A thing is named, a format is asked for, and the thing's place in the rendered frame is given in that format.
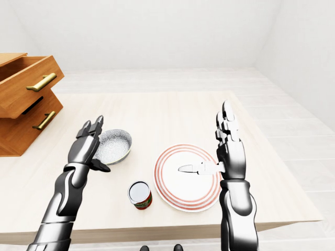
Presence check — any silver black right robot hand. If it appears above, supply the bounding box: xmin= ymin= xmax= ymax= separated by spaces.
xmin=177 ymin=99 xmax=247 ymax=181

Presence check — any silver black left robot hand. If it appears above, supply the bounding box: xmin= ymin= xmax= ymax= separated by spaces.
xmin=68 ymin=115 xmax=111 ymax=173

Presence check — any patterned black white bowl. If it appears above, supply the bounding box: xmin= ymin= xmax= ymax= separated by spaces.
xmin=93 ymin=128 xmax=133 ymax=166

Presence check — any white plate with red rings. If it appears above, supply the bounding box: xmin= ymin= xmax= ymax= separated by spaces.
xmin=153 ymin=144 xmax=223 ymax=213

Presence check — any closed wooden drawer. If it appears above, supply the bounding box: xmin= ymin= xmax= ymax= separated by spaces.
xmin=0 ymin=90 xmax=64 ymax=157

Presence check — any red green food tin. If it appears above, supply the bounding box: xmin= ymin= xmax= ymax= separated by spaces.
xmin=127 ymin=180 xmax=153 ymax=211

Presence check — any wooden cabinet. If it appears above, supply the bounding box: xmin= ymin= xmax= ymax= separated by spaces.
xmin=0 ymin=52 xmax=64 ymax=157

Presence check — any open wooden drawer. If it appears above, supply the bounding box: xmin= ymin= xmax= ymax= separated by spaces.
xmin=0 ymin=55 xmax=65 ymax=119

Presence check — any short brass drawer handle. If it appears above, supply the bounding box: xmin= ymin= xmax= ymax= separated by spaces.
xmin=32 ymin=110 xmax=57 ymax=131

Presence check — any long brass drawer handle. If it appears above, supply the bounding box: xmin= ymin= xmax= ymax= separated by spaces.
xmin=26 ymin=73 xmax=58 ymax=93

